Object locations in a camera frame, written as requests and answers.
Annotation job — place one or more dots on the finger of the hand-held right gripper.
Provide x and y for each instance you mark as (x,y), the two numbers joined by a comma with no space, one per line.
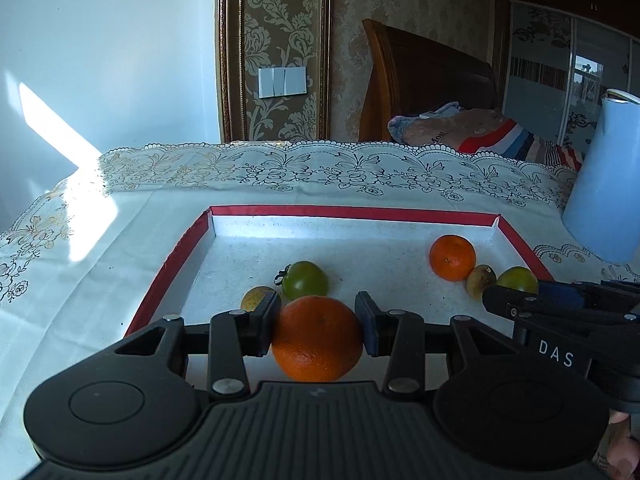
(505,300)
(590,291)

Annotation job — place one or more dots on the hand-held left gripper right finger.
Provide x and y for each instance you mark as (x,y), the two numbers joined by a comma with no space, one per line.
(369,325)

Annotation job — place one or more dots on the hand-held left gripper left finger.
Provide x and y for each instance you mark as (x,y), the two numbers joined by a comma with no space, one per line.
(269,325)

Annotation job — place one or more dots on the yellow brown small fruit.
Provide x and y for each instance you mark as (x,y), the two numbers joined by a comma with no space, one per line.
(255,299)
(480,280)

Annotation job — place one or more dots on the large orange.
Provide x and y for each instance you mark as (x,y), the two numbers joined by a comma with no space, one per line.
(317,340)

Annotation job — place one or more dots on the green tomato with stem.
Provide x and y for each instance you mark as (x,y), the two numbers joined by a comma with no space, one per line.
(305,280)

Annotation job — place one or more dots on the small orange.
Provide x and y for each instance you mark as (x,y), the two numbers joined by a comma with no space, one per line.
(452,257)

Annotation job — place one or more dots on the red shallow cardboard box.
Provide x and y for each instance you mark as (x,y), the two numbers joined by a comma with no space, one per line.
(375,250)

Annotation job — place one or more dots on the person's right hand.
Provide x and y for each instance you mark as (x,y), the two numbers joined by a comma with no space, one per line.
(627,452)

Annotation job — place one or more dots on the light blue electric kettle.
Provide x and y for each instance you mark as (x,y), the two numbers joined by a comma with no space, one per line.
(605,185)

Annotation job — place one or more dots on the red white blue striped cloth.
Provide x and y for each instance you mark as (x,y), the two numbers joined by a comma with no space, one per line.
(500,142)

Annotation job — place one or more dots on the sliding door wardrobe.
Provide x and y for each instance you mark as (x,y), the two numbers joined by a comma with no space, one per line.
(540,60)

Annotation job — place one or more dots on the brown wooden bed headboard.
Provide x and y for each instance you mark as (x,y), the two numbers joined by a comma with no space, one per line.
(425,75)

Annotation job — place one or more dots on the wood framed wallpaper panel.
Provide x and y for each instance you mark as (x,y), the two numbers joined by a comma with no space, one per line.
(275,25)

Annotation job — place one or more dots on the white wall light switch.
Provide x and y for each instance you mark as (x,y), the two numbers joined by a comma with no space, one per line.
(282,81)

